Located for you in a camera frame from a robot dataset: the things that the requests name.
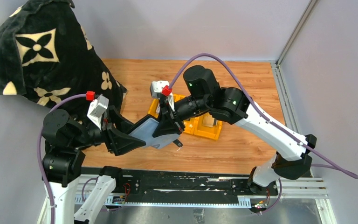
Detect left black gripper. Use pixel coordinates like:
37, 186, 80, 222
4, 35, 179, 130
70, 104, 147, 153

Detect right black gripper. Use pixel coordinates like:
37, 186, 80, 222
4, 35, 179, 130
151, 96, 211, 137

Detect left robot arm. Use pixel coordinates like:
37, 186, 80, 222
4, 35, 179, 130
41, 106, 146, 224

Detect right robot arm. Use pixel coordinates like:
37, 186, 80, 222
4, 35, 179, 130
151, 65, 317, 195

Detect beige cards in right bin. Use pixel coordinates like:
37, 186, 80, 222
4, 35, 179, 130
202, 113, 218, 128

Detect yellow three-compartment bin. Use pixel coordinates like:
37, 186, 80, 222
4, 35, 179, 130
148, 94, 222, 140

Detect black floral blanket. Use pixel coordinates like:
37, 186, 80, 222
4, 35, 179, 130
0, 0, 127, 121

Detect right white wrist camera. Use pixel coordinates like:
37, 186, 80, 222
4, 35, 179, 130
150, 80, 175, 111

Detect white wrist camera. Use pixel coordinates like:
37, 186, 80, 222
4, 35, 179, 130
87, 95, 109, 130
150, 80, 175, 111

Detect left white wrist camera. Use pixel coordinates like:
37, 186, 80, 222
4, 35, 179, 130
87, 95, 109, 130

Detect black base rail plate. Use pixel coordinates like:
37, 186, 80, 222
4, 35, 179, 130
80, 167, 279, 205

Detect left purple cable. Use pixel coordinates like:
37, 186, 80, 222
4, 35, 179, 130
37, 91, 96, 224

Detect purple cable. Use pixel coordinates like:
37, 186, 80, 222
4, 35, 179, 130
37, 91, 96, 224
162, 53, 358, 214

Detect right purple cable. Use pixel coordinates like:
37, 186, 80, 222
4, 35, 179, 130
162, 53, 358, 214

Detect aluminium frame post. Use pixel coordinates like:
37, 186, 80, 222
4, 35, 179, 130
275, 0, 319, 67

